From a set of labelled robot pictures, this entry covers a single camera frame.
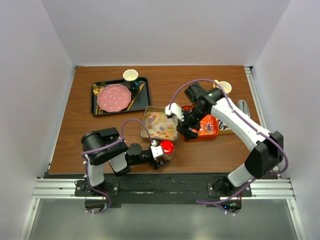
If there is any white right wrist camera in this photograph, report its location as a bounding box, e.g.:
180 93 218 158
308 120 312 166
164 103 184 122

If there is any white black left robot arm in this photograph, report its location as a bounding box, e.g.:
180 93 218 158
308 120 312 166
81 127 171 196

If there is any orange tin of lollipops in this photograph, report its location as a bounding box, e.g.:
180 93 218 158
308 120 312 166
182 104 219 141

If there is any aluminium frame rail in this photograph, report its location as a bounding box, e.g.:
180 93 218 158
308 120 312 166
31 178 296 200

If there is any dark green white mug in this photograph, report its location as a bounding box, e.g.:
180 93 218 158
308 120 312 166
122 69 139 91

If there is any gold tin of lollipops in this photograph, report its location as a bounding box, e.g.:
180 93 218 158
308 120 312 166
217 119 234 135

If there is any gold spoon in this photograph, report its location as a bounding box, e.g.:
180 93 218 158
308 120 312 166
98 86 104 94

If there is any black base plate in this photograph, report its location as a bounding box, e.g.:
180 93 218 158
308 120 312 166
74 172 252 210

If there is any black rectangular tray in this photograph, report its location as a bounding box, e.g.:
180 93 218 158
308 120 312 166
90 77 151 116

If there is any red jar lid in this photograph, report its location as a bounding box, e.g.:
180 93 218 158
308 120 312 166
160 140 174 154

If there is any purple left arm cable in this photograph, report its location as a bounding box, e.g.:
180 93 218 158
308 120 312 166
80 118 153 214

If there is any gold fork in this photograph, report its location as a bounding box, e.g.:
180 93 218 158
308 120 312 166
92 84 99 115

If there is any gold knife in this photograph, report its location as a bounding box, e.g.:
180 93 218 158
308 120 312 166
126 83 145 111

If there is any clear glass jar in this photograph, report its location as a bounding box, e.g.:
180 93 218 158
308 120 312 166
163 150 175 161

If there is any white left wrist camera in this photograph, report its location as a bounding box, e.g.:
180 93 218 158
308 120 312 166
150 140 165 160

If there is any pink polka dot plate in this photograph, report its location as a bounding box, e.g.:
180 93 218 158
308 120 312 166
97 84 132 113

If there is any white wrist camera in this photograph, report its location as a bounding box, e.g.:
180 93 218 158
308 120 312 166
164 103 184 122
150 140 165 160

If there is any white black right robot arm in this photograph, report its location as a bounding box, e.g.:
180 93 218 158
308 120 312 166
165 80 288 197

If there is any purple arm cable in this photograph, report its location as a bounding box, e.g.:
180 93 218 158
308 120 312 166
80 118 153 214
168 78 291 215

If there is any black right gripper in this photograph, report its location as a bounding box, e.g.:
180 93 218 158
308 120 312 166
176 106 207 142

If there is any brown tin of gummies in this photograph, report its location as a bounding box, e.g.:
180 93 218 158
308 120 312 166
143 106 178 142

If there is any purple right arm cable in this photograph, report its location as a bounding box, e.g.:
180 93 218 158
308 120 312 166
168 78 291 215

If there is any yellow mug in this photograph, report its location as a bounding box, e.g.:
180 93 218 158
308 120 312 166
212 79 232 96

